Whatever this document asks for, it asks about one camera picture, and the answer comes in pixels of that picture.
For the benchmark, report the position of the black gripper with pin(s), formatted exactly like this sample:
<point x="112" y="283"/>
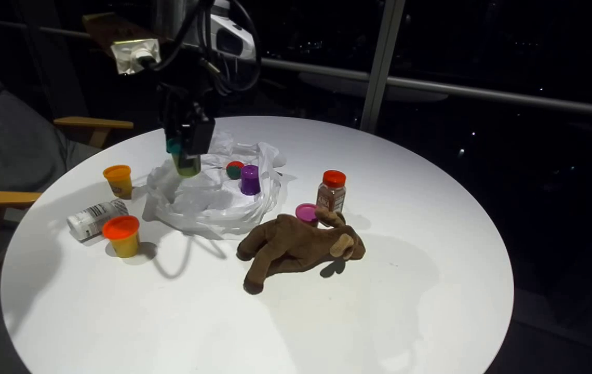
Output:
<point x="189" y="110"/>

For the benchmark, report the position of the teal lid dough tub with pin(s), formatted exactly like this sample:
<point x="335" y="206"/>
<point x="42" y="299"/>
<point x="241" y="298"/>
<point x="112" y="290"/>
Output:
<point x="189" y="167"/>

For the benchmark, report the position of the purple lid dough tub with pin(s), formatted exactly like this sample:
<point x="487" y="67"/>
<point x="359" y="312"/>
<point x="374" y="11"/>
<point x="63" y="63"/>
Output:
<point x="250" y="178"/>

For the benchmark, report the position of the yellow lid dough tub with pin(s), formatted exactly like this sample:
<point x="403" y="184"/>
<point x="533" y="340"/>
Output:
<point x="119" y="180"/>

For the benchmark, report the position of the orange lid dough tub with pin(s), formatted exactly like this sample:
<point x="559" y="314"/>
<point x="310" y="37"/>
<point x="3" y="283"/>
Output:
<point x="124" y="233"/>

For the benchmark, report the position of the white pill bottle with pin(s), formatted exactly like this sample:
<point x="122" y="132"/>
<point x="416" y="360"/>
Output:
<point x="96" y="220"/>

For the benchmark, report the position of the white plastic bag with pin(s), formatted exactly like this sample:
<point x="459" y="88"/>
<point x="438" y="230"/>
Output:
<point x="205" y="203"/>

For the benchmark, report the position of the pink lid dough tub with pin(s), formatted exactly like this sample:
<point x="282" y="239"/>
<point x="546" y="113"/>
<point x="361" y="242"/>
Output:
<point x="306" y="213"/>

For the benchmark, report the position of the brown plush animal toy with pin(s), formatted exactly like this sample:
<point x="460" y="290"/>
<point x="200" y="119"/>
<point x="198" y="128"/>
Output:
<point x="288" y="245"/>

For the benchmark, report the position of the red cap spice jar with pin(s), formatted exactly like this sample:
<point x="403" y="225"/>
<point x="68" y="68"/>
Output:
<point x="332" y="192"/>

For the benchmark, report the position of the grey armchair with wooden arms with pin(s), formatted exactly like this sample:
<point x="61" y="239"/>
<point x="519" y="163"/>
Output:
<point x="6" y="141"/>

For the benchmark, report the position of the grey metal window rail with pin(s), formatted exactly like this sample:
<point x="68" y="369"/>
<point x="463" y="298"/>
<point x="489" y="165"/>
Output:
<point x="489" y="95"/>

